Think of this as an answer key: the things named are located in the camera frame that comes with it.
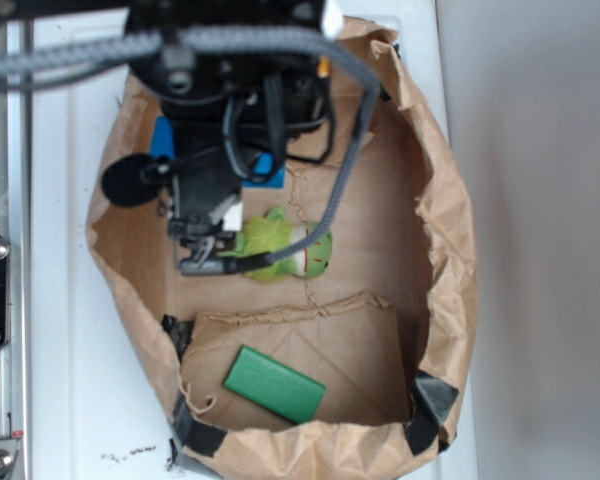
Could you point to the brown paper bag tray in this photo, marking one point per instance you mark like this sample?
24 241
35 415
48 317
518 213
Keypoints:
388 330

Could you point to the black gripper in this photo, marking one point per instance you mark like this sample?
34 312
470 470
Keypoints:
232 115

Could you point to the green plush frog toy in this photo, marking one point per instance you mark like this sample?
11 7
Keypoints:
274 232

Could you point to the blue rectangular block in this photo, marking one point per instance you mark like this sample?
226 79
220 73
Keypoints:
163 145

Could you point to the aluminium frame rail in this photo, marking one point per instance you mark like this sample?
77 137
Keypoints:
14 450

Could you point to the green rectangular block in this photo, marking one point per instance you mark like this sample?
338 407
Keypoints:
274 386

